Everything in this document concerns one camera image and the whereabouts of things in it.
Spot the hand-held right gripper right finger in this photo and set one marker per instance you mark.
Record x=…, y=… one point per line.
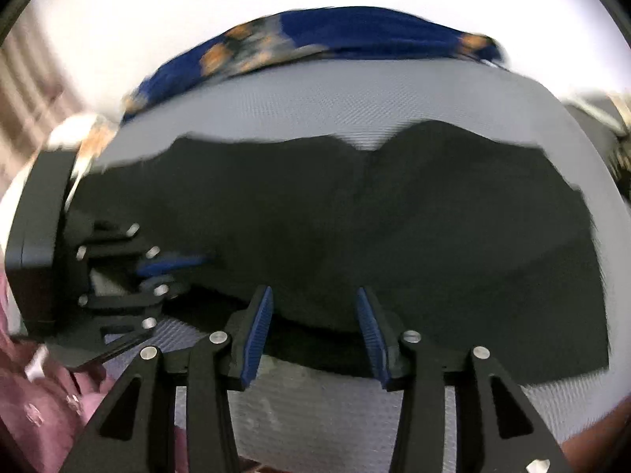
x=372, y=335

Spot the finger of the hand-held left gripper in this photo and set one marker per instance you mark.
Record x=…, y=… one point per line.
x=172, y=262
x=155, y=286

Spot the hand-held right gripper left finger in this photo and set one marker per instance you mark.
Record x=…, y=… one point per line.
x=257, y=335

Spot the black pants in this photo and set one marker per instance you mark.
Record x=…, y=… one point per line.
x=394, y=236

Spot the brown curtain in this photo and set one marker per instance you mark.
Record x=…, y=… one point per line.
x=24, y=98

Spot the person's pink clothing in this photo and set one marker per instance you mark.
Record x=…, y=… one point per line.
x=39, y=414

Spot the grey mesh mat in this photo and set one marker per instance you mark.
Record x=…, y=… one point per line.
x=320, y=103

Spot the blue printed blanket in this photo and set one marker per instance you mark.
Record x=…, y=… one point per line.
x=345, y=29

